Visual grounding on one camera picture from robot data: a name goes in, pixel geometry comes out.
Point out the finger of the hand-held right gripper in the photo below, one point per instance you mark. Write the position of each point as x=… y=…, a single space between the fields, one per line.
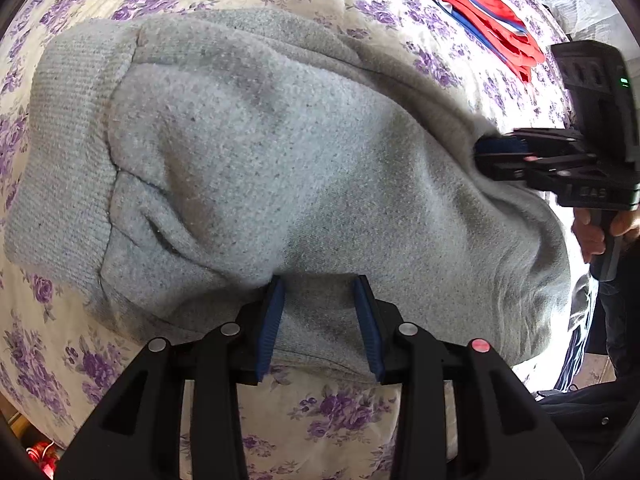
x=510 y=155

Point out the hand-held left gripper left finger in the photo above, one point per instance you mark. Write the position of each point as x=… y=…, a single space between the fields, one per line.
x=268 y=330

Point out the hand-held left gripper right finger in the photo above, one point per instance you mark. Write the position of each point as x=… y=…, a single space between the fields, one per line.
x=369 y=330

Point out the grey sweatshirt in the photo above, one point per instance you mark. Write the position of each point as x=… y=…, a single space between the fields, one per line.
x=280 y=180

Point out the person's right hand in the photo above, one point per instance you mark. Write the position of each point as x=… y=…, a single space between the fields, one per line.
x=600 y=232

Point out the purple floral bed sheet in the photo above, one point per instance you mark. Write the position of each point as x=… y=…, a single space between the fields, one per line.
x=320 y=425

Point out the red white blue garment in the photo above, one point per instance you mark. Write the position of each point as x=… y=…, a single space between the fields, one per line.
x=487 y=20

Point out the person's dark clothing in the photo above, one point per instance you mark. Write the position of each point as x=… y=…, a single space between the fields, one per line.
x=590 y=400

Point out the red objects under bed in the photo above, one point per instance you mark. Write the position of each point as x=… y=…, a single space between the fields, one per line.
x=42 y=455

